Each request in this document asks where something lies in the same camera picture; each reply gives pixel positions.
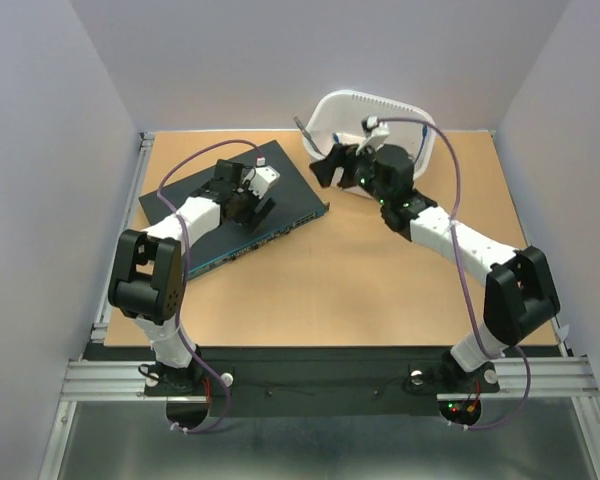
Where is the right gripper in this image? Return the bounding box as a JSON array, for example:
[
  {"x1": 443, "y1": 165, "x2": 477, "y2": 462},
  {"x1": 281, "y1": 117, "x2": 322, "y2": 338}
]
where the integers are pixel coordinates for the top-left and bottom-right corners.
[{"x1": 311, "y1": 137, "x2": 391, "y2": 205}]

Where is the dark blue network switch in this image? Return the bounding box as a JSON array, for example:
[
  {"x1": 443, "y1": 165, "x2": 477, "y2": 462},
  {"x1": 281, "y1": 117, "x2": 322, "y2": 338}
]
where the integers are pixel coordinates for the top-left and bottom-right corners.
[{"x1": 140, "y1": 141, "x2": 329, "y2": 279}]

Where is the grey ethernet cable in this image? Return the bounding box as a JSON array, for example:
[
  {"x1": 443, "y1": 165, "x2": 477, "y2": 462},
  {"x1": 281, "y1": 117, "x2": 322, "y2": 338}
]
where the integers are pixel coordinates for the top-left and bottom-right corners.
[{"x1": 293, "y1": 115, "x2": 326, "y2": 161}]

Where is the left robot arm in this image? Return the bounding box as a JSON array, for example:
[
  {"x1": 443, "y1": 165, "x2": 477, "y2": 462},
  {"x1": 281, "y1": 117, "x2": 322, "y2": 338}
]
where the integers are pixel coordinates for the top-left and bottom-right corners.
[{"x1": 108, "y1": 157, "x2": 281, "y2": 394}]

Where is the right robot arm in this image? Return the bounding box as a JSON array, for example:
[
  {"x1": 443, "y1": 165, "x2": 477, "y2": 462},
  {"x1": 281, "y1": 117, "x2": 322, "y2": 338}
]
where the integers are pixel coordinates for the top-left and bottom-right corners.
[{"x1": 310, "y1": 144, "x2": 561, "y2": 390}]

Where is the white plastic tub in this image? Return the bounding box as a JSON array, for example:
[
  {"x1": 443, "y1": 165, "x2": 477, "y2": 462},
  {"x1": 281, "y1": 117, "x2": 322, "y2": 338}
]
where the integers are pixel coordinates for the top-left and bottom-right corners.
[{"x1": 300, "y1": 90, "x2": 437, "y2": 179}]

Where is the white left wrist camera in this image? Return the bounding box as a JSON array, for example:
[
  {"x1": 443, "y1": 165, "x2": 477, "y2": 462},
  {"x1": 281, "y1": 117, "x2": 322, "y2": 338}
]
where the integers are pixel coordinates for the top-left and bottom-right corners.
[{"x1": 248, "y1": 166, "x2": 281, "y2": 198}]

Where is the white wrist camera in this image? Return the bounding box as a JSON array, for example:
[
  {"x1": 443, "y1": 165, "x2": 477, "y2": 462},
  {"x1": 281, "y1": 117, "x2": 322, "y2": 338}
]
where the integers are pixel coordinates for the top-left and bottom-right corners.
[
  {"x1": 248, "y1": 166, "x2": 281, "y2": 198},
  {"x1": 356, "y1": 116, "x2": 390, "y2": 155}
]

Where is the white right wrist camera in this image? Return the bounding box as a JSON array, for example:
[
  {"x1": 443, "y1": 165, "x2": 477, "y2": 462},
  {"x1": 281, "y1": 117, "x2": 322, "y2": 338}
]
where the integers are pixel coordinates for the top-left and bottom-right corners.
[{"x1": 356, "y1": 116, "x2": 390, "y2": 155}]

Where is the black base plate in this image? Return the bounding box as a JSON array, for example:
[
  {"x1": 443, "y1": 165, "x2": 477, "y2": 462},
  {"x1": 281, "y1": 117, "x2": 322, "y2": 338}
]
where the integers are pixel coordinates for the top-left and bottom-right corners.
[{"x1": 80, "y1": 345, "x2": 563, "y2": 424}]

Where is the aluminium frame rail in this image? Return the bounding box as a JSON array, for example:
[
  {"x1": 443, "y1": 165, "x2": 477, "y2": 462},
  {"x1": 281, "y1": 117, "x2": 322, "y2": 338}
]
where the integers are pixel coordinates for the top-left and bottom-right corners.
[{"x1": 61, "y1": 357, "x2": 600, "y2": 402}]

